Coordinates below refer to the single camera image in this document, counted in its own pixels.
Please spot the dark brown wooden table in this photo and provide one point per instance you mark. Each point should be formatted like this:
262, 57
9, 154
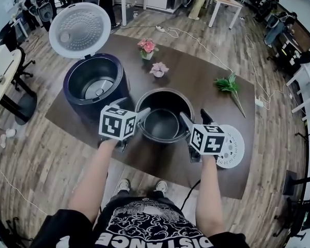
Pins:
191, 68

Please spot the dark blue rice cooker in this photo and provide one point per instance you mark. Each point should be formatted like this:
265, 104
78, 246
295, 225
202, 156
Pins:
93, 74

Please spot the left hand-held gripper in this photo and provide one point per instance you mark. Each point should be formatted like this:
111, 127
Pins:
111, 125

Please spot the person's black trousers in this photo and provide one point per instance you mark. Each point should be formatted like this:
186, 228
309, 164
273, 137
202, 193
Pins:
139, 196

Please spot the person's black printed t-shirt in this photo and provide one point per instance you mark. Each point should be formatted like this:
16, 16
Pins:
149, 226

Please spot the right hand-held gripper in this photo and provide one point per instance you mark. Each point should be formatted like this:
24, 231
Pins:
209, 143

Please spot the person's white shoe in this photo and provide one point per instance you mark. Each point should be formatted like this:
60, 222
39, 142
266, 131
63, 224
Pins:
161, 186
123, 185

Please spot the person's right forearm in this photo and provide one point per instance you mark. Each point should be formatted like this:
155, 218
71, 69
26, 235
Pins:
209, 198

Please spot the person's left white shoe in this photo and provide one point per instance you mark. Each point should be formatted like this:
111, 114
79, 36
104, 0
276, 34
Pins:
123, 185

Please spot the black office chair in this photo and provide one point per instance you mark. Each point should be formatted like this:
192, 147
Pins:
304, 221
22, 68

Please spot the whiteboard on black stand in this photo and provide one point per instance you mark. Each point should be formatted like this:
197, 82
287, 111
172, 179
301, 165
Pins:
289, 182

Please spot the pink flower in white pot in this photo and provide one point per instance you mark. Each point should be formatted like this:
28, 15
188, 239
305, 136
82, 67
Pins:
147, 46

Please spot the metal pot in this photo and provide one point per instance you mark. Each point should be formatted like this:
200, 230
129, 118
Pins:
160, 124

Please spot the round beige table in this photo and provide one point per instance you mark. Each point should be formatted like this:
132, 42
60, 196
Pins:
7, 74

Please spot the person's right white shoe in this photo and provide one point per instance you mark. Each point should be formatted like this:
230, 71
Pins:
161, 186

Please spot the green artificial leaf sprig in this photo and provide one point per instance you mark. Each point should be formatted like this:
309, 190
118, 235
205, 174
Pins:
227, 85

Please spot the white steamer tray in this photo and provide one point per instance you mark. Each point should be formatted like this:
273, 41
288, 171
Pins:
235, 148

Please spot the person's left forearm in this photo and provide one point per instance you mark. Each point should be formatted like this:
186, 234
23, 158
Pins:
93, 182

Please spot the small pale pink potted flower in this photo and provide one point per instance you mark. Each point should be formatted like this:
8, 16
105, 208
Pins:
158, 68

